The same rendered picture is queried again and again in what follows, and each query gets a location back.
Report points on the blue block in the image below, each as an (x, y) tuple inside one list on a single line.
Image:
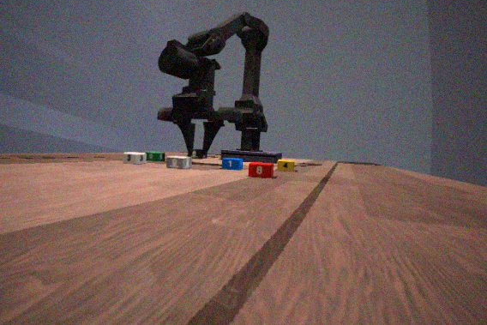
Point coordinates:
[(232, 164)]

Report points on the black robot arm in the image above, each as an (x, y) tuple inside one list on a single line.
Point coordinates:
[(189, 62)]

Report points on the red block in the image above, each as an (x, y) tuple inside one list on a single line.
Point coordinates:
[(261, 170)]

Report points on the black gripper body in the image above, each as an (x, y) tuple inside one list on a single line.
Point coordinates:
[(231, 114)]

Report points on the green block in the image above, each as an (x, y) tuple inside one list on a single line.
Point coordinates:
[(153, 156)]

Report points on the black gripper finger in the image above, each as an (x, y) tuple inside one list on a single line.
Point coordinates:
[(188, 130), (210, 131)]

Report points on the yellow block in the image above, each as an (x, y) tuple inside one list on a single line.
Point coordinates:
[(285, 165)]

